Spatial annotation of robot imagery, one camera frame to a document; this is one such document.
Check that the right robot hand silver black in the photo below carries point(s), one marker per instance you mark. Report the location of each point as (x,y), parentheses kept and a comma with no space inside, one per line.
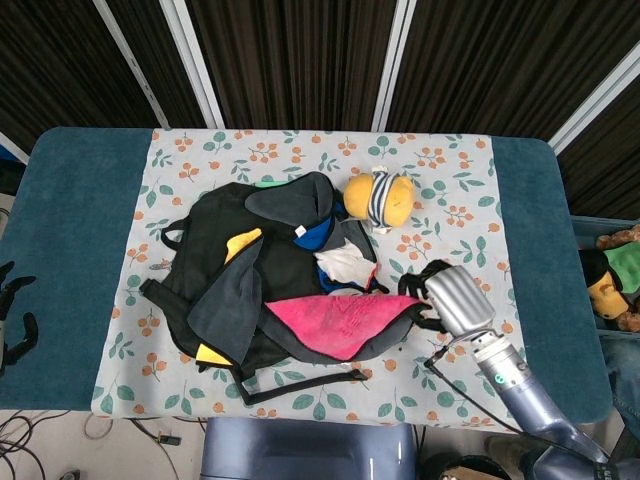
(457,300)

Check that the left robot hand black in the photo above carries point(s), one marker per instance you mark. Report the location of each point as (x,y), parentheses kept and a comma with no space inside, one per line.
(27,330)

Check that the pink cloth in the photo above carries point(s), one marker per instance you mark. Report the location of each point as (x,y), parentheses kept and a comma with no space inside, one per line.
(330,320)

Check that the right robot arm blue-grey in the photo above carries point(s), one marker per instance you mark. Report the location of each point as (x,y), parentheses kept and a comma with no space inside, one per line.
(510,380)

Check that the dark grey cloth garment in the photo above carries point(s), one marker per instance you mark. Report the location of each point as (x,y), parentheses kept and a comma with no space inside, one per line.
(290,202)

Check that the grey fleece cloth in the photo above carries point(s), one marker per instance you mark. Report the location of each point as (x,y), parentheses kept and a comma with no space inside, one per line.
(230,305)

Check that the white cloth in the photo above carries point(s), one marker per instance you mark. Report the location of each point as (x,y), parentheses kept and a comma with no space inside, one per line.
(340,265)

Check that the blue white striped sock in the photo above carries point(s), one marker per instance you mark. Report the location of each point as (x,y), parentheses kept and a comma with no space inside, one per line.
(381,195)

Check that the floral print table cloth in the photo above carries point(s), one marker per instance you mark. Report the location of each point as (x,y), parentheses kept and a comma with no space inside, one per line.
(450,165)

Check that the teal table cover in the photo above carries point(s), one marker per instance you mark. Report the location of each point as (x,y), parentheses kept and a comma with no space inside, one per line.
(75,200)

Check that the yellow plush toy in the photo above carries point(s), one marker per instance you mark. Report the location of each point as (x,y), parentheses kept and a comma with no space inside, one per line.
(357,197)

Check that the plush toy green shirt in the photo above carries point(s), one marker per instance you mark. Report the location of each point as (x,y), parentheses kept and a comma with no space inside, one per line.
(620,262)

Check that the blue denim trouser leg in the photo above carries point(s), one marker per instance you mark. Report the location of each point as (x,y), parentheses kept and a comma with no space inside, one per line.
(622,380)

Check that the blue-grey robot torso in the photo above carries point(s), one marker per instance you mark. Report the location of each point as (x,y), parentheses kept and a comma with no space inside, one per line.
(300,450)

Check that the green cloth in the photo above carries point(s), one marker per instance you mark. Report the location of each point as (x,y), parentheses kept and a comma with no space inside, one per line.
(267,183)

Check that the thin white partition post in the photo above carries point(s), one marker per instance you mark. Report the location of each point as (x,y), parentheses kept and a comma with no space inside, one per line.
(132,65)

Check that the wide white partition post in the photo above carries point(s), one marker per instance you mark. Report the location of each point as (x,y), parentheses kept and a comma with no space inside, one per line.
(192,65)

